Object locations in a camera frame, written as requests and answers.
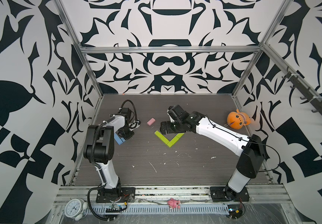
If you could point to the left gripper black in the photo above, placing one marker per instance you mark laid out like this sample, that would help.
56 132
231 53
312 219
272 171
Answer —
126 136

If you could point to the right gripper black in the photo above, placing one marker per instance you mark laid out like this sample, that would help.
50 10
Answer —
167 129

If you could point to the light blue block top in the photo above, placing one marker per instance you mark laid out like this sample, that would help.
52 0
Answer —
118 139

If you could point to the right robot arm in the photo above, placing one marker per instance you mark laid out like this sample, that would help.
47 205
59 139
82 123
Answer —
254 156

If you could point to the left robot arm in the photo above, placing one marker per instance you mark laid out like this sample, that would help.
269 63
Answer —
99 150

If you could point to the pink block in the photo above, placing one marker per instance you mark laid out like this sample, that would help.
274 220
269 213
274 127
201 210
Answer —
151 122

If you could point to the orange plush toy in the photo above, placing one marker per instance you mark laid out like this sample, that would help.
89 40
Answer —
237 120

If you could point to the pink pig toy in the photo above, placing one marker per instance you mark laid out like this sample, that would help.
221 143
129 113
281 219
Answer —
174 204

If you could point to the white alarm clock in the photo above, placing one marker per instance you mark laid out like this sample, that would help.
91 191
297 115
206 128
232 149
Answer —
76 209

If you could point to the circuit board right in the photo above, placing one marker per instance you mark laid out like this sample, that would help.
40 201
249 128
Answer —
235 211

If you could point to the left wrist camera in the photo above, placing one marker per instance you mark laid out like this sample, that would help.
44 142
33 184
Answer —
135 124

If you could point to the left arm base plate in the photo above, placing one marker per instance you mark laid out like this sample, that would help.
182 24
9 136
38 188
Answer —
117 195

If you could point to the white cable duct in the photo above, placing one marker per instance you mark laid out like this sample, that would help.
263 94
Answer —
155 209

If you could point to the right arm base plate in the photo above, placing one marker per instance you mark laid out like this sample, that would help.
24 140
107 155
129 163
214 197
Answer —
226 194

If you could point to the black hook rail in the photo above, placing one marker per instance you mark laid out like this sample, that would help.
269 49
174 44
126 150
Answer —
308 93

